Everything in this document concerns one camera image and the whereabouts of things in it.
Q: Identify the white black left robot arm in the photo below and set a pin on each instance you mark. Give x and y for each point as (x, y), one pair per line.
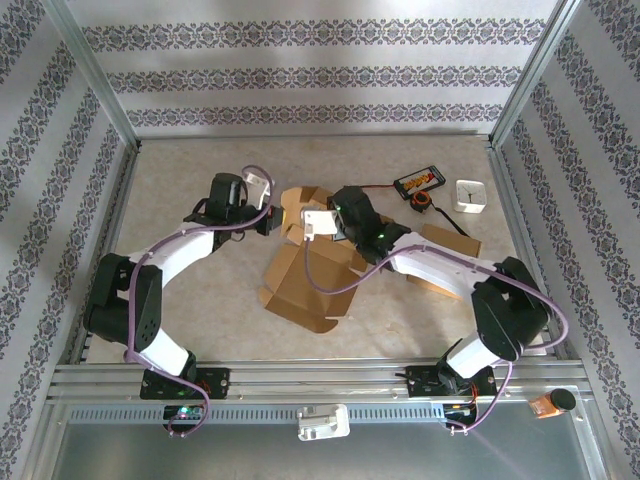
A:
(175, 255)

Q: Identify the black orange tape measure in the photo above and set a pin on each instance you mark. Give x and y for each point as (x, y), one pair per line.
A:
(421, 200)

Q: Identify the aluminium frame post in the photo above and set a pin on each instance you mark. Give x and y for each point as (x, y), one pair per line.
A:
(536, 65)
(90, 65)

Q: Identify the aluminium back rail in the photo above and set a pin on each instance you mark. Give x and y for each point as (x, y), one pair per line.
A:
(320, 135)

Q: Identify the white square clock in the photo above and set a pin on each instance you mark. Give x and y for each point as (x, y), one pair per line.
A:
(469, 196)

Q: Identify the orange black small device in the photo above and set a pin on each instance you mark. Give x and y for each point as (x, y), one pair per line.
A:
(550, 402)

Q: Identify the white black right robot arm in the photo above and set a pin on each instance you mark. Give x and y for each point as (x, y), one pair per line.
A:
(440, 275)

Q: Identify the grey metal sheet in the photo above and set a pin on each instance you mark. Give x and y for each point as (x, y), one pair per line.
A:
(320, 460)

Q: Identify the aluminium side rail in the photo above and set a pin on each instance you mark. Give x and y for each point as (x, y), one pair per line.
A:
(511, 210)
(120, 200)

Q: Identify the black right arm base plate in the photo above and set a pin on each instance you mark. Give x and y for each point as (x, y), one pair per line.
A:
(422, 382)

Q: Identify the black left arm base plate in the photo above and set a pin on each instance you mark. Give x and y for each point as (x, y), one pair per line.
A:
(215, 382)

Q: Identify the white plastic bracket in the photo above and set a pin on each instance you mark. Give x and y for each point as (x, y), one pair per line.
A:
(322, 422)

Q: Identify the brown cardboard mailer box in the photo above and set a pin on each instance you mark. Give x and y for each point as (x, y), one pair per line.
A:
(450, 240)
(300, 295)

